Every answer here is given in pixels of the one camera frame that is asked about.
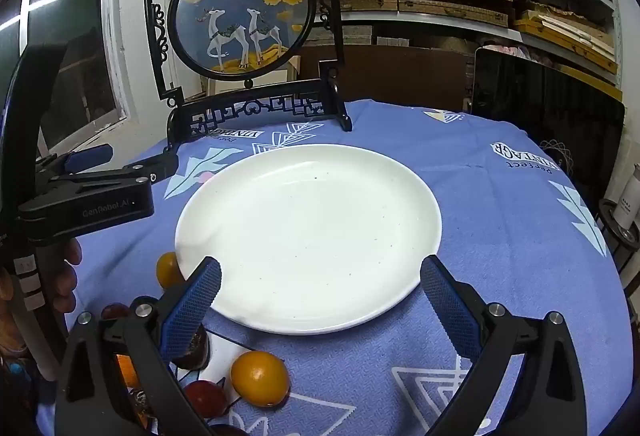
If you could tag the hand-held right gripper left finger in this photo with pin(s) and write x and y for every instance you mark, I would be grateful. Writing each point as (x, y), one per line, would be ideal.
(192, 311)

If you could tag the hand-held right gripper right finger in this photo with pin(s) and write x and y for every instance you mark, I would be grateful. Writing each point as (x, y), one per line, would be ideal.
(450, 306)

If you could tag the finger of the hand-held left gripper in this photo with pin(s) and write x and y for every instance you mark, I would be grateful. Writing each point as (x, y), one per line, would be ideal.
(160, 164)
(90, 156)

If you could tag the orange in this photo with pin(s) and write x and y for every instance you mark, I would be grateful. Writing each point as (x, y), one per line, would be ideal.
(126, 368)
(167, 268)
(260, 378)

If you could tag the white plate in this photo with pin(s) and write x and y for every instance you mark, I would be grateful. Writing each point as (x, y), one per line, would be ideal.
(310, 236)

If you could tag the person's left hand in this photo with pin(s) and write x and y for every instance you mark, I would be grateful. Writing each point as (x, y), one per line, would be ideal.
(67, 276)

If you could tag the blue printed tablecloth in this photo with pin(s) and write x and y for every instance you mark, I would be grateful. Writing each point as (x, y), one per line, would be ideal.
(500, 241)

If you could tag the white framed window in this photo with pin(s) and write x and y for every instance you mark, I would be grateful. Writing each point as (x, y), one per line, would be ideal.
(75, 41)

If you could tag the round deer picture black stand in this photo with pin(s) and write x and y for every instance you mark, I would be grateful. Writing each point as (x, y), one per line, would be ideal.
(240, 6)

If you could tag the dark patterned clothing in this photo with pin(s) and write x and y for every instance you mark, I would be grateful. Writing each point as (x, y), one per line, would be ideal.
(20, 396)

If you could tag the white bottle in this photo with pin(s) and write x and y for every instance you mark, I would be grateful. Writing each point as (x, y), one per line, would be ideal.
(629, 201)

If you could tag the black panel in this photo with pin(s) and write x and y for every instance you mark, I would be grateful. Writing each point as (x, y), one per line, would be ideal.
(550, 106)

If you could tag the brown board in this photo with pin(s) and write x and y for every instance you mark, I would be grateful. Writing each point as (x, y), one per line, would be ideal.
(400, 76)

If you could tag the pink cloth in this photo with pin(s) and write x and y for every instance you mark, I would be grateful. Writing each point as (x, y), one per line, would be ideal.
(505, 52)

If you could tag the white wall shelf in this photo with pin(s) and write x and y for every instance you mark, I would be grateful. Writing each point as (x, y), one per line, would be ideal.
(425, 19)

